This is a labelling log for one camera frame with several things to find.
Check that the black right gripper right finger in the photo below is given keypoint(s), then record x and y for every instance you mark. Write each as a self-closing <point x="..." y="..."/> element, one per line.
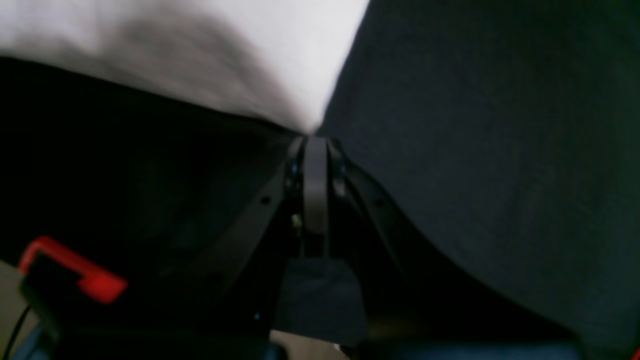
<point x="419" y="304"/>

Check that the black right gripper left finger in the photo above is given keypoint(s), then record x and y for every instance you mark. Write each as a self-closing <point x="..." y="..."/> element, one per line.
<point x="195" y="293"/>

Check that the cream white T-shirt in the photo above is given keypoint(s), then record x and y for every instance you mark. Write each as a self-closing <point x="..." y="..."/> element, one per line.
<point x="277" y="60"/>

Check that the black orange clamp top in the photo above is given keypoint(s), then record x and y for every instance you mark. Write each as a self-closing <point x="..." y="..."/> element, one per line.
<point x="65" y="288"/>

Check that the black table cloth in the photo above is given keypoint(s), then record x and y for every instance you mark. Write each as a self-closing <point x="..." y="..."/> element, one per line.
<point x="506" y="130"/>

